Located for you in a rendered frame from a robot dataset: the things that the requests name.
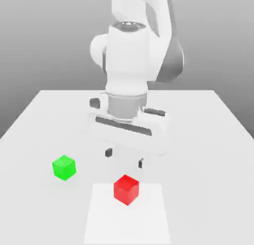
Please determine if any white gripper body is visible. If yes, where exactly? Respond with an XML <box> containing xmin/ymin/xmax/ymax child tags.
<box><xmin>87</xmin><ymin>109</ymin><xmax>172</xmax><ymax>157</ymax></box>

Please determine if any small red cube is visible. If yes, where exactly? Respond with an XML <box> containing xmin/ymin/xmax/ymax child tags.
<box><xmin>113</xmin><ymin>174</ymin><xmax>140</xmax><ymax>206</ymax></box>

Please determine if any small green cube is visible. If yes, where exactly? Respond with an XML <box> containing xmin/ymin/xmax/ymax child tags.
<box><xmin>52</xmin><ymin>155</ymin><xmax>77</xmax><ymax>181</ymax></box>

